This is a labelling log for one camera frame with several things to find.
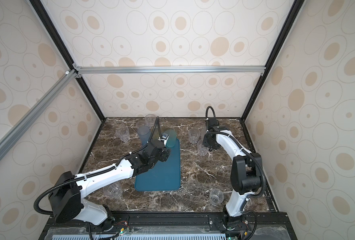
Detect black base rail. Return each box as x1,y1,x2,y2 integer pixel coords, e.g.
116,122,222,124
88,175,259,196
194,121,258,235
39,212,297,240

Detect teal plastic tray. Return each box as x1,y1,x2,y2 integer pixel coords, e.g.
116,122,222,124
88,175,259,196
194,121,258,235
135,139,181,192

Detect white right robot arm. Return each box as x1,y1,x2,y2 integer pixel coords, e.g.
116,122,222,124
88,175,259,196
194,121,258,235
203,117,266,217

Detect clear short faceted glass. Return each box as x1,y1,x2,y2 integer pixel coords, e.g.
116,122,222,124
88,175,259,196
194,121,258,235
136,120,148,129

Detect silver horizontal back rail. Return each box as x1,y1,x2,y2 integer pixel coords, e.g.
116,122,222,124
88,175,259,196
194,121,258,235
76,66,266,74

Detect black corner frame post right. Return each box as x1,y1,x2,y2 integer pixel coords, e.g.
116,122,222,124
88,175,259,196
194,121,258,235
240,0,304,123

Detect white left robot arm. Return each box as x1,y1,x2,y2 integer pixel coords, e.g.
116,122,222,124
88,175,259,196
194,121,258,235
49,140,171,226

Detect frosted textured clear glass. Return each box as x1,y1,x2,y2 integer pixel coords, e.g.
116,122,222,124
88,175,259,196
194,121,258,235
200,126,207,141

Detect blue tall plastic glass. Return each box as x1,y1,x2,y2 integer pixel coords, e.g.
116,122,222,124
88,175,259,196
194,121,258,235
137,126,151,146

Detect green textured plastic glass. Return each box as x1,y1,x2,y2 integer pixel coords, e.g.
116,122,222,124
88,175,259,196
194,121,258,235
165,129,177,149

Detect yellow tall plastic glass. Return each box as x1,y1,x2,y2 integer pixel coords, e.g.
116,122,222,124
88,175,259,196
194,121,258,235
152,127,162,140

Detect black corner frame post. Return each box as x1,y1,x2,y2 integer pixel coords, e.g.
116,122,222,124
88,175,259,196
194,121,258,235
240,0,304,123
29,0,106,122

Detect silver diagonal left rail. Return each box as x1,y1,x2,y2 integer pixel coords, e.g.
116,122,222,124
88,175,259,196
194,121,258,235
0,70,77,161

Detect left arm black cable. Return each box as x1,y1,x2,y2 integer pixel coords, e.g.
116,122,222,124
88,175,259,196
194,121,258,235
33,116,166,215

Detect black corner frame post left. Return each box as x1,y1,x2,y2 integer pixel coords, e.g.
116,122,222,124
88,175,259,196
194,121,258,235
29,0,106,122

